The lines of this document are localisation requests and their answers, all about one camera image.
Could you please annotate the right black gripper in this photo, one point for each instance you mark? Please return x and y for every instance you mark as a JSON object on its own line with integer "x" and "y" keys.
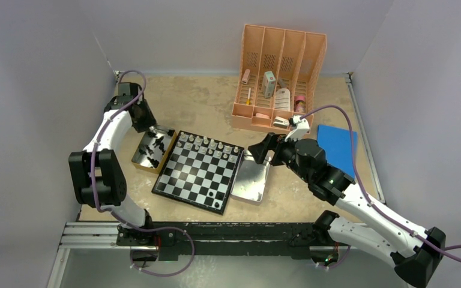
{"x": 275, "y": 142}

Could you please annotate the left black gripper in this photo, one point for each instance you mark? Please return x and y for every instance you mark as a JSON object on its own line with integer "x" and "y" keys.
{"x": 149, "y": 122}

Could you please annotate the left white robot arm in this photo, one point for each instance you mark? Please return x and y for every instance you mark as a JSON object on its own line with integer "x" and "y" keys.
{"x": 96, "y": 173}

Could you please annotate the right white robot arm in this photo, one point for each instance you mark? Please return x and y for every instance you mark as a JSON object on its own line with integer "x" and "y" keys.
{"x": 412, "y": 250}

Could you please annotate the metal tin with black pieces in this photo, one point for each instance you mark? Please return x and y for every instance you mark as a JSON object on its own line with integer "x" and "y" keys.
{"x": 153, "y": 149}

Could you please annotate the black white chess board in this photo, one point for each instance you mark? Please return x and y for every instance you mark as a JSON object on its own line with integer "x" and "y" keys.
{"x": 197, "y": 165}

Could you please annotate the empty metal tin lid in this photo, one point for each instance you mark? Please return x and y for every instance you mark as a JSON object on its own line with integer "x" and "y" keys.
{"x": 251, "y": 178}

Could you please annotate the white stapler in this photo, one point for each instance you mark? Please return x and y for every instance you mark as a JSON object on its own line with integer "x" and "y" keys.
{"x": 280, "y": 122}

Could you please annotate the pink eraser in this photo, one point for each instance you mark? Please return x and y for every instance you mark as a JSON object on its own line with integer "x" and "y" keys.
{"x": 261, "y": 115}

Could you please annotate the yellow white pen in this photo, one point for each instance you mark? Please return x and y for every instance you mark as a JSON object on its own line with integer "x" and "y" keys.
{"x": 248, "y": 96}

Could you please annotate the white striped bottle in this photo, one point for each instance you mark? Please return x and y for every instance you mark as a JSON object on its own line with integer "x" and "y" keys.
{"x": 282, "y": 99}

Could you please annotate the pink tape roll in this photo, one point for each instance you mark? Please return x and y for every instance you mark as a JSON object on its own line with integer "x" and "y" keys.
{"x": 300, "y": 103}

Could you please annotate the white green small box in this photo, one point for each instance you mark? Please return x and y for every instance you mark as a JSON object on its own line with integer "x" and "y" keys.
{"x": 268, "y": 84}

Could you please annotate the blue notebook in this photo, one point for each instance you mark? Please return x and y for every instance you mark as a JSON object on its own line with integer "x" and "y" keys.
{"x": 337, "y": 144}

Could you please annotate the pink small tube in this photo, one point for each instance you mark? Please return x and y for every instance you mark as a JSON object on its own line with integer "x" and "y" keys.
{"x": 245, "y": 77}

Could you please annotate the peach plastic desk organizer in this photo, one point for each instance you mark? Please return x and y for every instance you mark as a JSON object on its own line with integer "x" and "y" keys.
{"x": 295, "y": 58}

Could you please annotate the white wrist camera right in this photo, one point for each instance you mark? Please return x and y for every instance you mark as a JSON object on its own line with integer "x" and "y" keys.
{"x": 299, "y": 127}

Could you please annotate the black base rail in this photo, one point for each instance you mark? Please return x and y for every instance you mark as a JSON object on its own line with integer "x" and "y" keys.
{"x": 299, "y": 241}

